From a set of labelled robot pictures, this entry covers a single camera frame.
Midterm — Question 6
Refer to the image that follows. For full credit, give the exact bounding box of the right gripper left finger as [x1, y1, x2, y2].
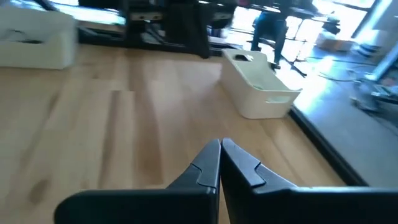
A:
[53, 138, 222, 224]

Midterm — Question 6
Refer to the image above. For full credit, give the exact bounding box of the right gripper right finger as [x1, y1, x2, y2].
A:
[220, 138, 398, 224]

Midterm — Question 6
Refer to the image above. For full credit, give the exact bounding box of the white plastic basket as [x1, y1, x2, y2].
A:
[0, 6, 78, 70]
[220, 48, 303, 120]

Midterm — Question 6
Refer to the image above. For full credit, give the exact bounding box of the person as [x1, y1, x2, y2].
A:
[250, 11, 289, 71]

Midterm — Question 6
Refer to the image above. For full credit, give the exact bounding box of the black rubber band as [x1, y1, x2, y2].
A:
[7, 28, 45, 45]

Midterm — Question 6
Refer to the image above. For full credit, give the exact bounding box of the brown cardboard box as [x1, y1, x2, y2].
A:
[315, 30, 355, 52]

